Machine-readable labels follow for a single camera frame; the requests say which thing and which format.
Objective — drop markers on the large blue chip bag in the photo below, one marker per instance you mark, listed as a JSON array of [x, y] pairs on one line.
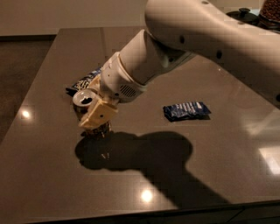
[[83, 82]]

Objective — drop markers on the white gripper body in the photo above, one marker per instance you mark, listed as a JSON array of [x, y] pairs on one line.
[[116, 79]]

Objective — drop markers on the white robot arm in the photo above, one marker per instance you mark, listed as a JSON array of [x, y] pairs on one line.
[[176, 30]]

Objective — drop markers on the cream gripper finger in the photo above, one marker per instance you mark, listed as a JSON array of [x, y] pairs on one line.
[[95, 83], [98, 113]]

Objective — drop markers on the glass jar with dark contents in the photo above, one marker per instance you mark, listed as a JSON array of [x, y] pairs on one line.
[[271, 10]]

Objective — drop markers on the small blue snack packet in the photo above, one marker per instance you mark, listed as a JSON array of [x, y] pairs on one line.
[[186, 111]]

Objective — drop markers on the glass jar with black lid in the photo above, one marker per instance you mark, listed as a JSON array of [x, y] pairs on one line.
[[244, 15]]

